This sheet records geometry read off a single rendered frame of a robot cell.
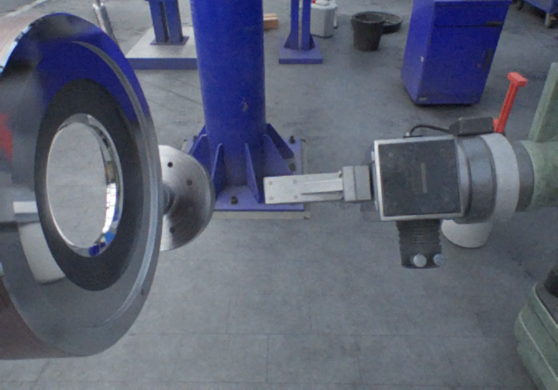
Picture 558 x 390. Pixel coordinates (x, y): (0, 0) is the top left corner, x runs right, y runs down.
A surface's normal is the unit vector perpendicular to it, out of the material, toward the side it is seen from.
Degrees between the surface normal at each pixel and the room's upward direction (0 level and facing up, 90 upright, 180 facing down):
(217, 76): 90
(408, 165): 50
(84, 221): 0
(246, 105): 90
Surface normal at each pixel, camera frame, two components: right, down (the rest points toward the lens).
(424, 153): -0.07, -0.08
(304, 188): -0.49, -0.05
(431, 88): -0.02, 0.58
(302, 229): 0.00, -0.81
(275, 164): -0.40, 0.54
